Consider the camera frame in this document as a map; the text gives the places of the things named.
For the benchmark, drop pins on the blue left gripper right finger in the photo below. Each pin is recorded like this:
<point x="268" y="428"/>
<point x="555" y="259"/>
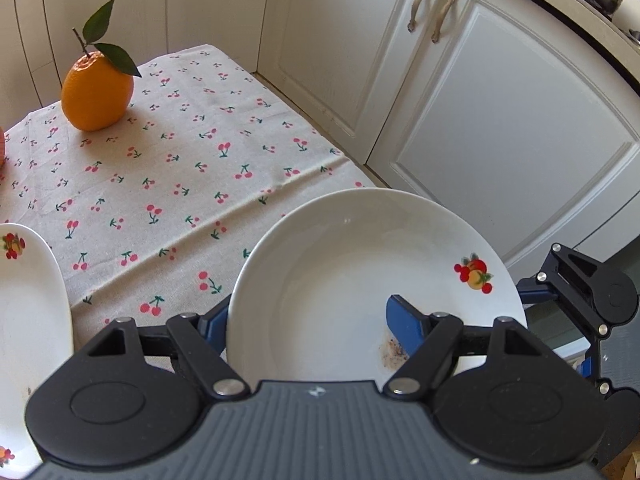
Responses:
<point x="407" y="324"/>

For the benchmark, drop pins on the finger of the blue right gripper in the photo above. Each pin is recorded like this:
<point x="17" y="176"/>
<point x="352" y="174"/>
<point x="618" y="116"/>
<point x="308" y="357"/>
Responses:
<point x="533" y="292"/>
<point x="590" y="365"/>

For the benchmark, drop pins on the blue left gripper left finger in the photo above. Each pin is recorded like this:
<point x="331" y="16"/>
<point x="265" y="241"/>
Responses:
<point x="212" y="325"/>

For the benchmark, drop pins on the white plate with fruit print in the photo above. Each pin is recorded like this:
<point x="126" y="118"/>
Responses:
<point x="310" y="303"/>

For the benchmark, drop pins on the white kitchen cabinets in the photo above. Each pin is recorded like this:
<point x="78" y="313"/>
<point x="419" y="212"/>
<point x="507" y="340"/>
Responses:
<point x="522" y="116"/>

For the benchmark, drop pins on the cherry print tablecloth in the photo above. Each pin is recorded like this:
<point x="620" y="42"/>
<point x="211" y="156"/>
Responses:
<point x="157" y="215"/>

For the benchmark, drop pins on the orange with green leaves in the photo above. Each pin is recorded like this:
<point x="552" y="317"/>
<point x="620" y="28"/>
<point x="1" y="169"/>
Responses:
<point x="98" y="88"/>

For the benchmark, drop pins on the orange without leaves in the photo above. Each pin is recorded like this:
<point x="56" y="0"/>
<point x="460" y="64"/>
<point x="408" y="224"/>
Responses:
<point x="2" y="148"/>

